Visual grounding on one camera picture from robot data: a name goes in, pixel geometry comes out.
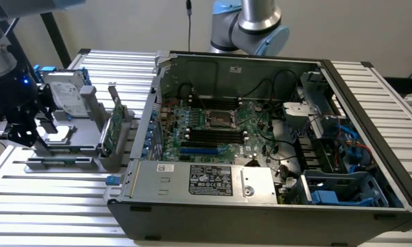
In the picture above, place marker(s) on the silver CPU chip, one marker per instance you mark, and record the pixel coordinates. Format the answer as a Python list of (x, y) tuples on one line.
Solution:
[(61, 135)]

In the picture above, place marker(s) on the grey disk bay cage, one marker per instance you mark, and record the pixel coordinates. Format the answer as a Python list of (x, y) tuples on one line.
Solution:
[(313, 113)]

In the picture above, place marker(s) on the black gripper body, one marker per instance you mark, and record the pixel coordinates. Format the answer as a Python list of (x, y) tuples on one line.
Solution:
[(10, 95)]

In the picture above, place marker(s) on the blue disk bay tray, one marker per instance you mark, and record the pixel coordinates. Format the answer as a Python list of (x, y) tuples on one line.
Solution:
[(344, 189)]

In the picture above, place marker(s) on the black metal frame post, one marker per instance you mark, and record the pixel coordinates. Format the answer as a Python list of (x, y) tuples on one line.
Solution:
[(55, 33)]

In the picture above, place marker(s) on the green graphics card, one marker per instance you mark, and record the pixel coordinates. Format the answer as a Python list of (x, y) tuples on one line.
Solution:
[(111, 128)]

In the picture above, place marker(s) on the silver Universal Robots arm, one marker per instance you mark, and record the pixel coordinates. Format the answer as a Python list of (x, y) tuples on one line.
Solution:
[(258, 25)]

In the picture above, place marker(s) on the CPU socket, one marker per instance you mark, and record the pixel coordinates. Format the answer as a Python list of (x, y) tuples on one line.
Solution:
[(221, 118)]

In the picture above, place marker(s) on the blue expansion slot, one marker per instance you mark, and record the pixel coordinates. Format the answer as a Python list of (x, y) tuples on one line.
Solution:
[(199, 151)]

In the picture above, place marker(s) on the silver power supply unit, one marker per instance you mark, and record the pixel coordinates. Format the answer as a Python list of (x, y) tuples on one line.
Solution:
[(201, 181)]

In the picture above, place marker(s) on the black open PC case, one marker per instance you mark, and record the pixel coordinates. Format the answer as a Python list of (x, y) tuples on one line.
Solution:
[(271, 154)]

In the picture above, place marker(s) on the grey parts rack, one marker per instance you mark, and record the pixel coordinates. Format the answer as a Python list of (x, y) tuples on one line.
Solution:
[(86, 139)]

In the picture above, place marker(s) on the silver hard disk drive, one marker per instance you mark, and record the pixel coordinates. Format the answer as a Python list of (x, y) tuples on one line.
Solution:
[(67, 95)]

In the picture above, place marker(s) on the blue clip on table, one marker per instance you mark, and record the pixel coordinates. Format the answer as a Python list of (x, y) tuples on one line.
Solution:
[(113, 180)]

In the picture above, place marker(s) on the green motherboard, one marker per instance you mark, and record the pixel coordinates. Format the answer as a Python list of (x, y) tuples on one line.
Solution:
[(219, 131)]

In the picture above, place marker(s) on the black RAM slot bank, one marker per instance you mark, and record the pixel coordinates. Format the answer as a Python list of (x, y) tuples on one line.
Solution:
[(215, 136), (215, 102)]

